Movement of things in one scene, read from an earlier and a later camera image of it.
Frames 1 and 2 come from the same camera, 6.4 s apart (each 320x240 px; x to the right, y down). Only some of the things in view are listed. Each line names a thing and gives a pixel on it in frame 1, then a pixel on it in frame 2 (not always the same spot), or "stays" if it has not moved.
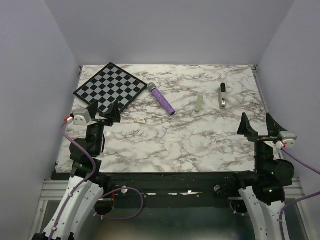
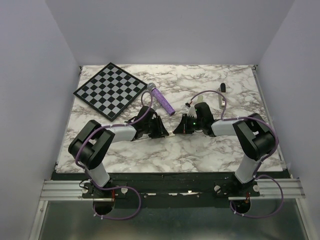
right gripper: [273, 128] -> [182, 128]
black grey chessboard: [109, 83] stays
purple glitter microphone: [152, 87] stays
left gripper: [113, 114] -> [161, 131]
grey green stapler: [198, 105] stays
